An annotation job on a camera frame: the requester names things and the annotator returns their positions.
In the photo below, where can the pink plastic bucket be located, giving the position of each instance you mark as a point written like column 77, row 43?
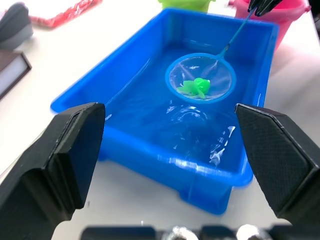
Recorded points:
column 287, row 22

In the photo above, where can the blue hand net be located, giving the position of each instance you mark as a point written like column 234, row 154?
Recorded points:
column 185, row 67

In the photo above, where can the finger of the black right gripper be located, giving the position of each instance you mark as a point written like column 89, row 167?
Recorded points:
column 268, row 6
column 253, row 5

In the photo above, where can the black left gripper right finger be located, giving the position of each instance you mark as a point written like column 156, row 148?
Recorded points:
column 287, row 162

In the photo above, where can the blue plastic tub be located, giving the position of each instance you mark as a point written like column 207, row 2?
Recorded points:
column 140, row 120

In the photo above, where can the green plastic bucket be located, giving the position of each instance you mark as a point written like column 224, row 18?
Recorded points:
column 185, row 5

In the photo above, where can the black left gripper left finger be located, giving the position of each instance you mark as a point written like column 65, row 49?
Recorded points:
column 37, row 187

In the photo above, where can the red booklet in plastic sleeve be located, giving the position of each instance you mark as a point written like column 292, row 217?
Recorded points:
column 62, row 15

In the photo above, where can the brown hardcover book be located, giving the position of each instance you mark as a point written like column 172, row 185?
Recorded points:
column 10, row 72

